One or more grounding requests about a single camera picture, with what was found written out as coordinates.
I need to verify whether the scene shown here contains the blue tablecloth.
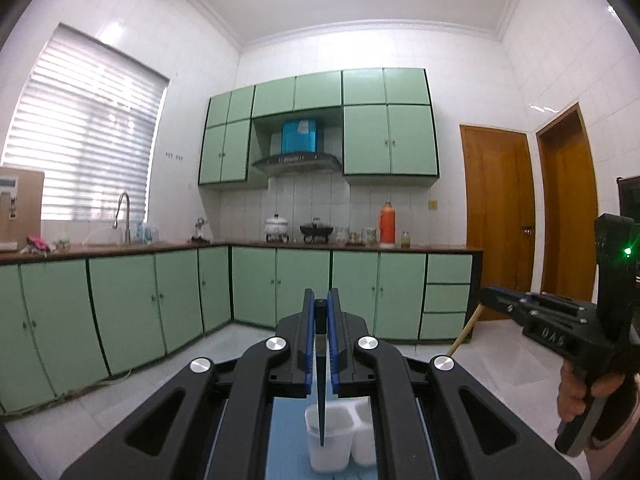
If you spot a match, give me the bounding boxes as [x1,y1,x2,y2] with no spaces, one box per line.
[264,395,431,480]

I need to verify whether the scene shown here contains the white floor cable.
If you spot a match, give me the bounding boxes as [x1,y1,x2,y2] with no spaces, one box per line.
[100,367,133,386]

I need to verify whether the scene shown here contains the brown wooden door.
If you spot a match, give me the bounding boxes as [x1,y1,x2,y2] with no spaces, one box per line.
[536,102,599,303]
[460,124,537,322]

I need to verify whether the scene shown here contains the white utensil holder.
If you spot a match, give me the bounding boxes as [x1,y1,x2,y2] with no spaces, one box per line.
[304,400,377,474]

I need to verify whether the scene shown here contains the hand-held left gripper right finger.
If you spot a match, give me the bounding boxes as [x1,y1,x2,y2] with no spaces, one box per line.
[327,287,583,480]

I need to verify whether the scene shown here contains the white window blinds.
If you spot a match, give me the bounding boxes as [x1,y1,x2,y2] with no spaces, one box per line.
[0,22,171,223]

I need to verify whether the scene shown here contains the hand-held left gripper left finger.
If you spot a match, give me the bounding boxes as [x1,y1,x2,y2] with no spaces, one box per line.
[59,287,317,480]

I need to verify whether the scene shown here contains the dark framed object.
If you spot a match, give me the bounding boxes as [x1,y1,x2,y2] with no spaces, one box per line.
[617,176,640,221]

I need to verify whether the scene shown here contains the orange thermos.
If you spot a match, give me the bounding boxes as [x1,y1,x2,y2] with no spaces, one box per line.
[379,201,397,247]

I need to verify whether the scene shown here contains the person's right hand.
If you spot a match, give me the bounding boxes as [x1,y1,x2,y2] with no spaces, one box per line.
[556,359,628,423]

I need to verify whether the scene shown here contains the dark blue chopstick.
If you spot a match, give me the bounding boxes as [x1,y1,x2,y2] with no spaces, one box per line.
[314,299,328,448]

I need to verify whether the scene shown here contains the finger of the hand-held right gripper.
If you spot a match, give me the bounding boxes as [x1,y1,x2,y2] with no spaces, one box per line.
[479,290,597,332]
[481,285,597,314]

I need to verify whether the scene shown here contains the cardboard box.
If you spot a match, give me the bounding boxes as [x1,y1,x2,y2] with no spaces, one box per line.
[0,167,46,252]

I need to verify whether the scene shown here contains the green cabinet drawer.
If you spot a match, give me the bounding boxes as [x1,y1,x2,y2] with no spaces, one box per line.
[426,253,473,285]
[423,284,471,314]
[419,312,468,341]

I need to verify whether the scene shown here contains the blue box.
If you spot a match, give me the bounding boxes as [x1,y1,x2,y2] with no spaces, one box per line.
[281,119,319,154]

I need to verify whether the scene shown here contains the green base cabinets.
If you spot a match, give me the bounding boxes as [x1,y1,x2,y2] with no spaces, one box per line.
[0,245,483,416]

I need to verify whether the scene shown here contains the green wall cabinets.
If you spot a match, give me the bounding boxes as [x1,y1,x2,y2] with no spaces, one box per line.
[198,67,440,191]

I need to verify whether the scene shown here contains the wooden chopstick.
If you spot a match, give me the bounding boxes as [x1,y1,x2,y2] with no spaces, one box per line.
[446,301,482,357]

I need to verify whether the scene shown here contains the white cooking pot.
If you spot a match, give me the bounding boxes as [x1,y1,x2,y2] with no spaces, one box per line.
[265,214,290,243]

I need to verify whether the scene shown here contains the black wok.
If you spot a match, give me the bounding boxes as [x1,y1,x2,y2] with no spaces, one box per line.
[299,217,334,244]

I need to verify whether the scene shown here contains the metal faucet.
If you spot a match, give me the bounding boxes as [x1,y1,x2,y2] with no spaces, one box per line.
[114,191,132,245]

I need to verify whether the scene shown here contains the person's right forearm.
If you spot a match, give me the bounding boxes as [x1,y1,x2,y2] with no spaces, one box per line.
[582,430,640,480]

